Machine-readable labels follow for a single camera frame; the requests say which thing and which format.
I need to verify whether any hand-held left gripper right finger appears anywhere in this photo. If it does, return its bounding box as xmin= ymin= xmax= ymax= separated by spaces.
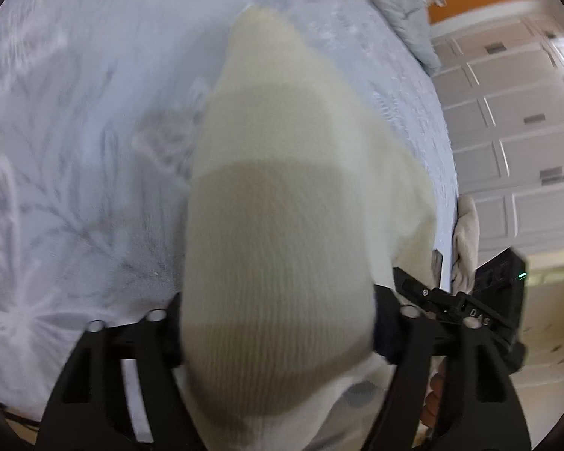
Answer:
xmin=371 ymin=284 xmax=532 ymax=451

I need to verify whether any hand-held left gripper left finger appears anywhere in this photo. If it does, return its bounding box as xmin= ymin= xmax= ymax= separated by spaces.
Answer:
xmin=36 ymin=294 xmax=189 ymax=451

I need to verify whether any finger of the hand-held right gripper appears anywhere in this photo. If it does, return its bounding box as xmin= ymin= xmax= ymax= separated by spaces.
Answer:
xmin=392 ymin=267 xmax=462 ymax=323

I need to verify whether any cream knit cardigan sweater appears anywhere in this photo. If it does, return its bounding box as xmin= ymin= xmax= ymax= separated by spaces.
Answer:
xmin=176 ymin=7 xmax=438 ymax=449

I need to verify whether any person's right hand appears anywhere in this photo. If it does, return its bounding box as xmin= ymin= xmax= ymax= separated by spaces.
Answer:
xmin=423 ymin=369 xmax=447 ymax=433

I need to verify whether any cream cloth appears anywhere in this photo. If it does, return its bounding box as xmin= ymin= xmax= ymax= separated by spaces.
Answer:
xmin=451 ymin=195 xmax=480 ymax=292

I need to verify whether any white panelled wardrobe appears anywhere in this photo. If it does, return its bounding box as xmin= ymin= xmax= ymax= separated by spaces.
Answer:
xmin=428 ymin=2 xmax=564 ymax=264

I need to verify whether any bed with butterfly sheet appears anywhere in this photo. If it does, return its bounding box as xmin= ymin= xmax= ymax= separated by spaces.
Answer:
xmin=0 ymin=0 xmax=461 ymax=433

